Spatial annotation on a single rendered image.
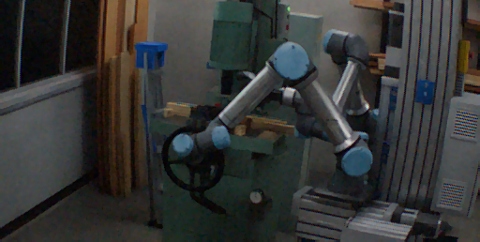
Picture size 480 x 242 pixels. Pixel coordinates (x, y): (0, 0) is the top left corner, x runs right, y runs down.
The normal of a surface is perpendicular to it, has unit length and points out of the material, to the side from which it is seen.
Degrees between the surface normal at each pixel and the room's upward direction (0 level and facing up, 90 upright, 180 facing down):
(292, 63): 84
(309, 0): 90
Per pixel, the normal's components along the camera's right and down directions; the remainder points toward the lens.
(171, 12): -0.22, 0.18
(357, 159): 0.00, 0.30
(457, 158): -0.47, 0.14
